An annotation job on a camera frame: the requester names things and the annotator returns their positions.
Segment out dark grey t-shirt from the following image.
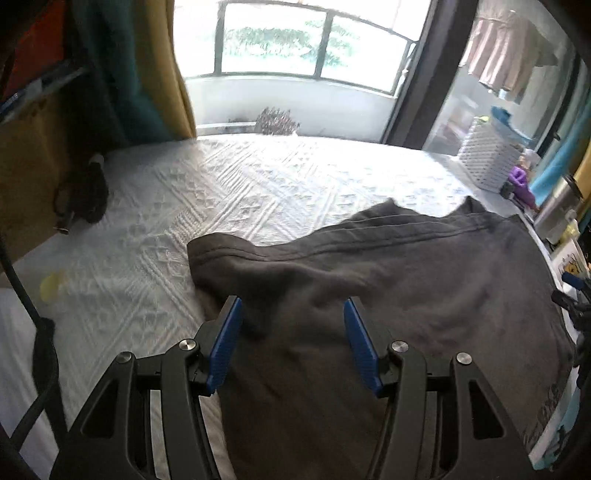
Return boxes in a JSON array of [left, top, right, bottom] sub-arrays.
[[187, 199, 574, 479]]

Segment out white bear mug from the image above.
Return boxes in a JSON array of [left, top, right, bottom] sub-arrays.
[[551, 239, 590, 279]]

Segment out white textured bedspread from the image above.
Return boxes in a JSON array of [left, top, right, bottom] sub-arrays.
[[0, 132, 583, 480]]

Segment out stainless steel thermos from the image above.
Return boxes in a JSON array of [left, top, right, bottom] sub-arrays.
[[534, 174, 583, 245]]

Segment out purple plush toy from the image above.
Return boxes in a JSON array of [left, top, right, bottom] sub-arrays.
[[508, 166, 537, 210]]

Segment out white perforated basket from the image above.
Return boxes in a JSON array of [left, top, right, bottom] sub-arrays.
[[458, 116, 525, 193]]

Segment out black headphones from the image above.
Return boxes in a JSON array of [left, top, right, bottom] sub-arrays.
[[52, 153, 109, 235]]

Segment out blue cloth in basket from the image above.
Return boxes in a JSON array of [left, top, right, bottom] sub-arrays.
[[491, 106, 532, 145]]

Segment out dried flower plant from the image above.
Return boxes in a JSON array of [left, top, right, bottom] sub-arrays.
[[254, 107, 300, 136]]

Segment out hanging pink garment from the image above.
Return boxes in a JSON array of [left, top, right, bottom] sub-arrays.
[[459, 1, 543, 102]]

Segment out balcony railing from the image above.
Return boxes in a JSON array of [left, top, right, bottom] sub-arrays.
[[174, 1, 429, 96]]

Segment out left yellow curtain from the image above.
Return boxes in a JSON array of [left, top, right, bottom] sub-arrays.
[[132, 0, 197, 140]]

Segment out black cable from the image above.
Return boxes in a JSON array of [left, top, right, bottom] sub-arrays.
[[0, 234, 61, 455]]

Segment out dark window frame post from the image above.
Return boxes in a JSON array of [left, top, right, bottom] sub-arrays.
[[381, 0, 479, 150]]

